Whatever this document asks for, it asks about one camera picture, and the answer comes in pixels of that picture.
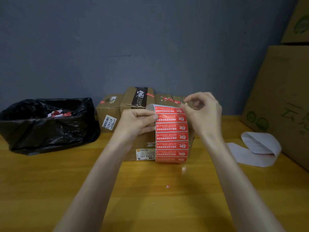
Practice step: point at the person's right hand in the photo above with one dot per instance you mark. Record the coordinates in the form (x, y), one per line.
(207, 115)

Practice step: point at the black plastic trash bag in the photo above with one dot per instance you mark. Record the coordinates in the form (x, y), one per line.
(45, 135)

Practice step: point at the white printed price label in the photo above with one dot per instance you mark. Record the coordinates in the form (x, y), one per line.
(109, 122)

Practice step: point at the white backing paper strip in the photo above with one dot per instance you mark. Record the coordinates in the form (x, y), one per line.
(263, 144)

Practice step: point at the red sticker label strip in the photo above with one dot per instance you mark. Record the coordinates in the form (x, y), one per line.
(171, 128)

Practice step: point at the small brown cardboard box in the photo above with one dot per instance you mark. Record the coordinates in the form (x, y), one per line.
(108, 108)
(181, 99)
(160, 100)

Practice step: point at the large green printed carton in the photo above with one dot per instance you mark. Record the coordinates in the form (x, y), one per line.
(282, 99)
(298, 21)

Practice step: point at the person's left forearm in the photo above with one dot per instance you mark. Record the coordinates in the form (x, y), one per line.
(91, 193)

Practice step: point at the white barcode label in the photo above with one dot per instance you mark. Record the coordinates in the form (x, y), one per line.
(144, 154)

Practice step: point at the box with black tape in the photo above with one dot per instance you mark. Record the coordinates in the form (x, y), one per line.
(126, 96)

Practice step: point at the person's left hand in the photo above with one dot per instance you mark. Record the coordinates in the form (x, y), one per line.
(135, 125)

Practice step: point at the long brown cardboard box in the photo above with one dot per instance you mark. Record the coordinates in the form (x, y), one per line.
(144, 142)

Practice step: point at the person's right forearm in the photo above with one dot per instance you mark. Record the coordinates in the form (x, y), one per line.
(243, 193)

